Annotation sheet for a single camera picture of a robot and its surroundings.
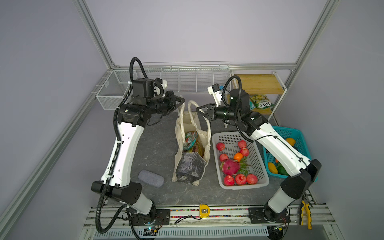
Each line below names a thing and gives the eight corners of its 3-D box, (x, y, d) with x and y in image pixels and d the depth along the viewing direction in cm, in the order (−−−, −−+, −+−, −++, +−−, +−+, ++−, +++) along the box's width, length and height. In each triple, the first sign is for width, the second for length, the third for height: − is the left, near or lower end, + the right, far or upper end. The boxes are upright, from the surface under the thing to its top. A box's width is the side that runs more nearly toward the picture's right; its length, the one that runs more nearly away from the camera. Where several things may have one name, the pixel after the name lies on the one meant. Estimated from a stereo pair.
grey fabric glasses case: (138, 179, 88) (136, 177, 85) (143, 170, 91) (141, 168, 89) (161, 188, 85) (160, 186, 82) (165, 179, 88) (164, 177, 85)
